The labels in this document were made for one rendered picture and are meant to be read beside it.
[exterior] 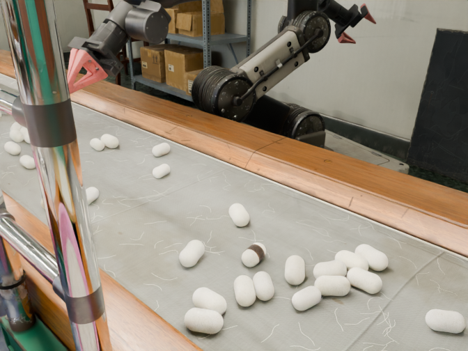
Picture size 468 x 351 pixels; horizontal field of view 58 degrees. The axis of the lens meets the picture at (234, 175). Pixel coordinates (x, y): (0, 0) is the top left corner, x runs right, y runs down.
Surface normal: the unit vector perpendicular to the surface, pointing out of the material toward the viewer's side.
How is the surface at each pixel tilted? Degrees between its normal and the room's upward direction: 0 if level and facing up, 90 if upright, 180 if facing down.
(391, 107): 90
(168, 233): 0
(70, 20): 89
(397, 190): 0
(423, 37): 91
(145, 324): 0
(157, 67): 90
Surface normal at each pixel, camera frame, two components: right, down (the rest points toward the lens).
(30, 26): 0.35, 0.42
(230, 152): -0.48, -0.40
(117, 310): 0.01, -0.90
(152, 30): 0.76, 0.33
